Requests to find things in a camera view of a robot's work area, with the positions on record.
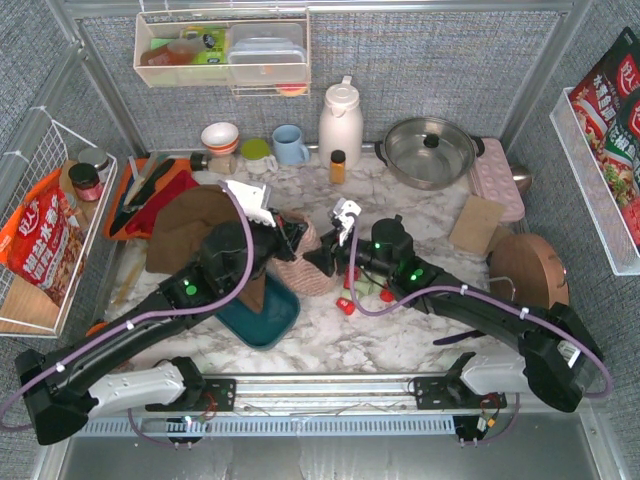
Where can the orange tray with knives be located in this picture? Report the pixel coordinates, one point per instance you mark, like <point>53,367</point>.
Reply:
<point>130,200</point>

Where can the teal storage basket tray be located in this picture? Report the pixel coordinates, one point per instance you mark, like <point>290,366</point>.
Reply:
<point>262,331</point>

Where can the right arm mounting base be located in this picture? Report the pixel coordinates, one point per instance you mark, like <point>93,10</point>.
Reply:
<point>446,393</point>

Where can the pepper grinder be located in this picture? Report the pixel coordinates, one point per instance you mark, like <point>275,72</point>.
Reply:
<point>225,164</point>

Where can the white striped bowl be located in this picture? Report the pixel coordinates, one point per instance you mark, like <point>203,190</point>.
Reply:
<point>220,138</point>

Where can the cream wall shelf basket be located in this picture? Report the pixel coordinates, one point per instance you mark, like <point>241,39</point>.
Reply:
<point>187,48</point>

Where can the right white wall basket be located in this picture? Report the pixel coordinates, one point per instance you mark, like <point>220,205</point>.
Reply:
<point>615,238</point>

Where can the green coffee capsule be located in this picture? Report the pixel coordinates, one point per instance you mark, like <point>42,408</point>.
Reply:
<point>366,288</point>

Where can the orange spice bottle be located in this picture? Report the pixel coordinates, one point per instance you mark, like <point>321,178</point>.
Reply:
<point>337,171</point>

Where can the brown cloth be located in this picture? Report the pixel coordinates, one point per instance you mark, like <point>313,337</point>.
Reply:
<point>199,241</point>

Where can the red seasoning packets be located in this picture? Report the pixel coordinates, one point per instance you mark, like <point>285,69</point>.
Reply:
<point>606,105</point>

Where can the pink striped towel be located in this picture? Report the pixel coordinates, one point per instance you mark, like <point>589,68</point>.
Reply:
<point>301,276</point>

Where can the clear plastic containers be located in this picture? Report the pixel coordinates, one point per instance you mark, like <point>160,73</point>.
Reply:
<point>266,53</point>

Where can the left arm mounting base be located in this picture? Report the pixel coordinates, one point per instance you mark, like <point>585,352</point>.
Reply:
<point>217,395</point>

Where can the white thermos jug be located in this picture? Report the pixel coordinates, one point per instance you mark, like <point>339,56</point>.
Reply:
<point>341,123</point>

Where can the red cloth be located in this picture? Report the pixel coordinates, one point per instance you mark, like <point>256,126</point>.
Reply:
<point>142,223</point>

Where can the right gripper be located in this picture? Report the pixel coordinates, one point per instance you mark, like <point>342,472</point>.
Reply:
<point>332,251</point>

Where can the left wire basket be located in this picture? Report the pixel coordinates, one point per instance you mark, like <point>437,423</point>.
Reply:
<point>26,311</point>

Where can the blue mug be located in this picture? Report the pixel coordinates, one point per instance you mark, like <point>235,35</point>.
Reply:
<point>288,146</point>

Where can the green lid white cup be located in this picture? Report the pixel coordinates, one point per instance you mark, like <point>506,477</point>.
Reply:
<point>257,156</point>

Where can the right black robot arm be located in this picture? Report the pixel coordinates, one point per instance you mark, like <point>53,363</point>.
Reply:
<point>562,363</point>

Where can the pink egg tray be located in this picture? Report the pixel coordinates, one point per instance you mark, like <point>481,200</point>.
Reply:
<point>491,179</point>

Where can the steel pot with lid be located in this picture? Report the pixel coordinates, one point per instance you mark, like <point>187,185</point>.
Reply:
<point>428,153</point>

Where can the orange snack bag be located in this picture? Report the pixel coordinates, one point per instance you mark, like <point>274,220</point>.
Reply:
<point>40,243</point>

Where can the round wooden board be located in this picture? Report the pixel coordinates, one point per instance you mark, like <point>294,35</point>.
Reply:
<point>525,269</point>

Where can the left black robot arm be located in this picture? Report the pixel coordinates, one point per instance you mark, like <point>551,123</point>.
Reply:
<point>63,389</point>

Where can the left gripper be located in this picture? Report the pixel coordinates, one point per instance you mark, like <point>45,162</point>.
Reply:
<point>288,235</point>

